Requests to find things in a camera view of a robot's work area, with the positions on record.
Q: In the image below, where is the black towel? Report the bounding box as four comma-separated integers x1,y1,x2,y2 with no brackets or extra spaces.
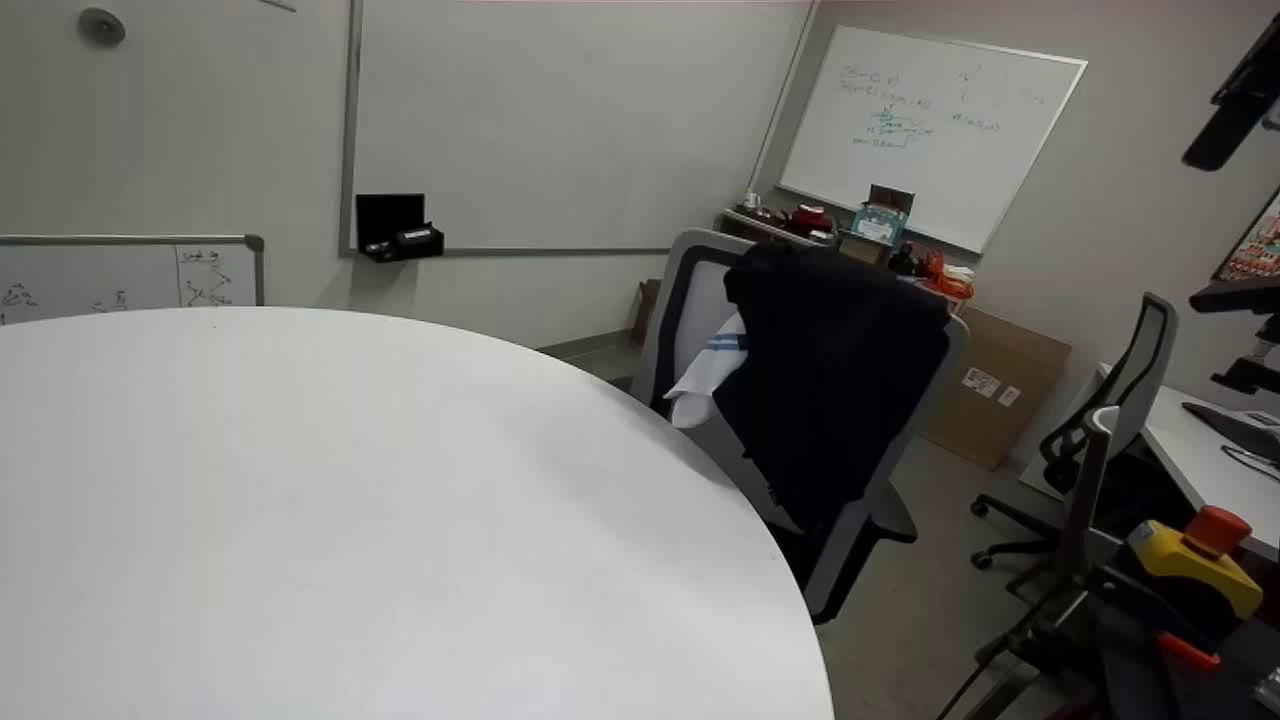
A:
716,246,947,528

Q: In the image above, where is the white blue-striped towel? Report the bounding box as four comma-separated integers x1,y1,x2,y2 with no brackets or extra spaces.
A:
663,312,749,429

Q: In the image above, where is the grey mesh office chair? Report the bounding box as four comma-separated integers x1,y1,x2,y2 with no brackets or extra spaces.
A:
631,229,964,624

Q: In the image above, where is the black office chair right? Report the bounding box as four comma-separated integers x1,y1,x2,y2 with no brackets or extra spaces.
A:
969,293,1181,571

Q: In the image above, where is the black marker tray holder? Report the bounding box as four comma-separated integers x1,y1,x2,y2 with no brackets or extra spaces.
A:
355,191,444,262

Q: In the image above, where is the orange object on shelf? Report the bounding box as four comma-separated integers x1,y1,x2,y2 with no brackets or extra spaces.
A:
922,256,977,299

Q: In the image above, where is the cardboard box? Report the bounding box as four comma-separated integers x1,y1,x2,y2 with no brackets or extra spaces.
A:
925,308,1072,466

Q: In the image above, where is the yellow red emergency stop button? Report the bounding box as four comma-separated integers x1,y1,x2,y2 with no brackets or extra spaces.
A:
1127,504,1265,619

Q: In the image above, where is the white desk right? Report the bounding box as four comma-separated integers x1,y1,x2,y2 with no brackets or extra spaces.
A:
1142,388,1280,565

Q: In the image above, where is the small whiteboard on left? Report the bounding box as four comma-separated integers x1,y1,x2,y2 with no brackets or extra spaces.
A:
0,231,265,322

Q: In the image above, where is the computer monitor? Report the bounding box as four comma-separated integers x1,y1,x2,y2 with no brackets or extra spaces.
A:
1194,189,1280,312

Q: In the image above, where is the large wall whiteboard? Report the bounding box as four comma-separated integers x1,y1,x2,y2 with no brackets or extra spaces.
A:
345,0,815,256

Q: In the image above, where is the small picture frame box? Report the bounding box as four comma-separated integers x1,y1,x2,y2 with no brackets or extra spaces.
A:
841,182,918,256

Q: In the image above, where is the angled whiteboard on right wall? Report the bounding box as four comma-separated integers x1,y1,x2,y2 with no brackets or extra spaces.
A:
780,25,1086,252

